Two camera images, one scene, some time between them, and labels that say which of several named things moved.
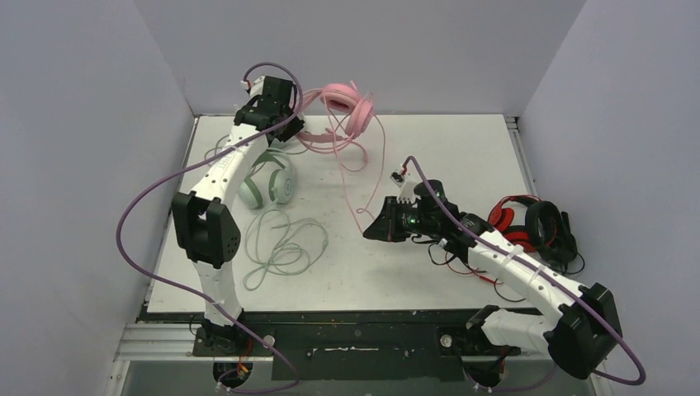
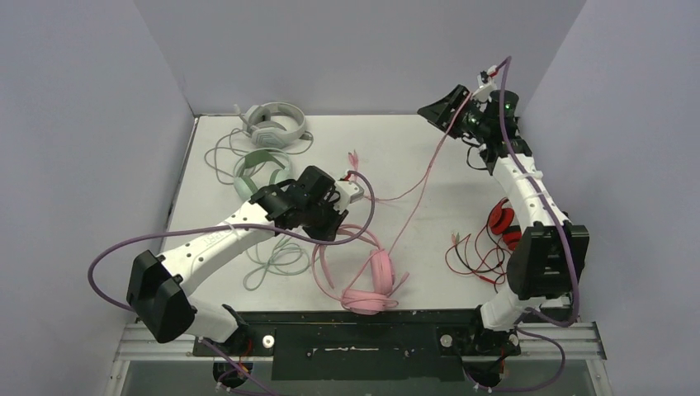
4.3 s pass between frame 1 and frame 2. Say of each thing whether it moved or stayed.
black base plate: stayed
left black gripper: moved
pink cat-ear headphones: moved
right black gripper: moved
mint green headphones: stayed
